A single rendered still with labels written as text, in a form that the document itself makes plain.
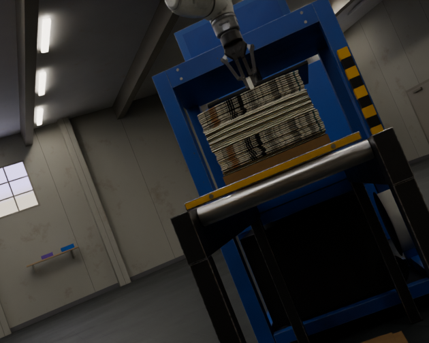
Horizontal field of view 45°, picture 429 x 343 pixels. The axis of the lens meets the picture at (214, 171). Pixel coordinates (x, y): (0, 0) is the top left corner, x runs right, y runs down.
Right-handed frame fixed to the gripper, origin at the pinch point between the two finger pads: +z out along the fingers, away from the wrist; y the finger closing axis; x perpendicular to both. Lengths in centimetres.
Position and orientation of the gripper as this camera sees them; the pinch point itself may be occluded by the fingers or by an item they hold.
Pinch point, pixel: (251, 87)
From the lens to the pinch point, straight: 181.7
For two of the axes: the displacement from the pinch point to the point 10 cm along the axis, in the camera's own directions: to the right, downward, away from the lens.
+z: 3.8, 9.2, -0.9
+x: 1.9, 0.2, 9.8
